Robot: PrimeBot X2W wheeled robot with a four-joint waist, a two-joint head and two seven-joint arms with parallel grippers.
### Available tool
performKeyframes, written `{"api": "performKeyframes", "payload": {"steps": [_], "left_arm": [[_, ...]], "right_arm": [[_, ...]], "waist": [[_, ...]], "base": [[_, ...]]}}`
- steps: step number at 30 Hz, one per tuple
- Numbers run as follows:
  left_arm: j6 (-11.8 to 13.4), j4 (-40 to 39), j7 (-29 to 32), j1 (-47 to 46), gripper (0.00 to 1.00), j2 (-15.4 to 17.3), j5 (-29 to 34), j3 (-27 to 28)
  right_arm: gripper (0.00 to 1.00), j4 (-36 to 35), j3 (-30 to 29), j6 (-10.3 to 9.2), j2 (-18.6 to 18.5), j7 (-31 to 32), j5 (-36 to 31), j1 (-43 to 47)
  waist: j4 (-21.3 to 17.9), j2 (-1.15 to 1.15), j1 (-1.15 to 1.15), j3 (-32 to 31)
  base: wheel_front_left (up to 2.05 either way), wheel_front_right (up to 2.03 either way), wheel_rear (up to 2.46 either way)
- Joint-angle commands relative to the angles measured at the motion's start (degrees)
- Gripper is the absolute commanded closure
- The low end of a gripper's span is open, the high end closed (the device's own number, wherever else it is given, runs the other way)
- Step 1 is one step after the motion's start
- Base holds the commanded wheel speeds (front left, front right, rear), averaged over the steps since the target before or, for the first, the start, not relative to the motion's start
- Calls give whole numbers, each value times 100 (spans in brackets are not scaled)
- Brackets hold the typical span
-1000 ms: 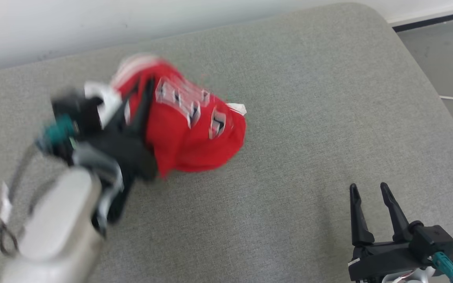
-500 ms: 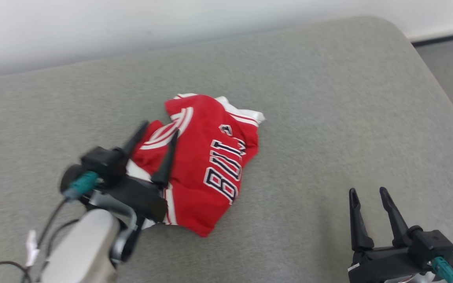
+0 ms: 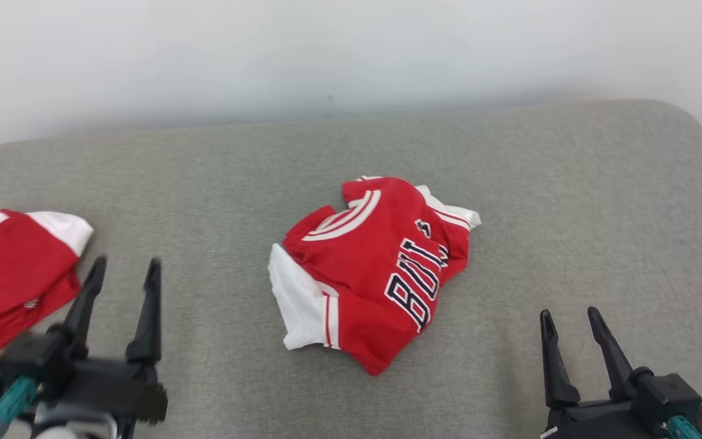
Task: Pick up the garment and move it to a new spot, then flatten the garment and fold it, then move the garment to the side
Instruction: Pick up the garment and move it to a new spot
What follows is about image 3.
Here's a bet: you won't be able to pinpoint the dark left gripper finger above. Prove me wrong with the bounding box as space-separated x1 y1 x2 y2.
49 255 108 360
124 257 163 367

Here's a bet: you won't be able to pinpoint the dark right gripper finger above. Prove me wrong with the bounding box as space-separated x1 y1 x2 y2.
587 306 654 401
541 309 581 409

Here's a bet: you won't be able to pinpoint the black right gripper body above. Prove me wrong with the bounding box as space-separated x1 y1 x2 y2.
540 374 702 439

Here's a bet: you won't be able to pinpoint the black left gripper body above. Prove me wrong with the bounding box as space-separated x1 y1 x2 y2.
0 332 169 439

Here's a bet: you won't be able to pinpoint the red shorts with white stripe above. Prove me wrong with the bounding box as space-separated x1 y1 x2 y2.
0 209 94 356

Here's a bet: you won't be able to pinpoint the red jersey with navy lettering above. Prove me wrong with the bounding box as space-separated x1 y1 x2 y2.
268 176 481 376

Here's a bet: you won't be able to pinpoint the grey fabric sofa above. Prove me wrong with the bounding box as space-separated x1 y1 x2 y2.
0 99 702 439

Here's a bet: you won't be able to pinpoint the teal-plug right gripper cable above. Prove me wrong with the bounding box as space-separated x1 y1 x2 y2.
668 415 702 439

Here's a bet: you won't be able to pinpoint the teal-plug gripper cable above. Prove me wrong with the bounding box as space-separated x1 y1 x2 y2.
0 376 38 439
668 415 702 439

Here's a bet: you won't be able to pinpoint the teal-plug left gripper cable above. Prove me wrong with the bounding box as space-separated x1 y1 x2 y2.
0 376 38 439

